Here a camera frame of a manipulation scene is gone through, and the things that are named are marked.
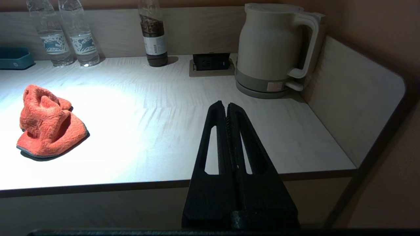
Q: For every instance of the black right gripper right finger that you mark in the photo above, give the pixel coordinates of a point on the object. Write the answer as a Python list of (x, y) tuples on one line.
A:
[(262, 200)]

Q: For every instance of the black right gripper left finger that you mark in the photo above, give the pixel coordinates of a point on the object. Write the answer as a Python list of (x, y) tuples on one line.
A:
[(210, 196)]

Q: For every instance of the orange microfibre cloth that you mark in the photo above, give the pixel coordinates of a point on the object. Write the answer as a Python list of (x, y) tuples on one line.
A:
[(49, 131)]

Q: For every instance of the grey kettle base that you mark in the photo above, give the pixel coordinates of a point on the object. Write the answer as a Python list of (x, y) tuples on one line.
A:
[(256, 87)]

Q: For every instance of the black recessed power socket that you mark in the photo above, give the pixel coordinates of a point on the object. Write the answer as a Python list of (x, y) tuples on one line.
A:
[(211, 64)]

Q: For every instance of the cream electric kettle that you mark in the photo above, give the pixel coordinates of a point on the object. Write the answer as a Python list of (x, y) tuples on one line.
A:
[(269, 39)]

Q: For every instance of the light wood desk surround panel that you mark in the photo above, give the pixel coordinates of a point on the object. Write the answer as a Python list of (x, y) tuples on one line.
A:
[(203, 29)]

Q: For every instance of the dark drink bottle white label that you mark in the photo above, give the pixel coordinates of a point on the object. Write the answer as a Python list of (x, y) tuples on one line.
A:
[(154, 36)]

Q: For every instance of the clear water bottle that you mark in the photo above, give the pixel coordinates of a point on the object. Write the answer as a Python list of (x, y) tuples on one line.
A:
[(82, 42), (54, 42)]

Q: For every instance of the small blue tray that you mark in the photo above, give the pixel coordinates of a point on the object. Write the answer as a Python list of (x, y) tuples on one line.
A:
[(14, 59)]

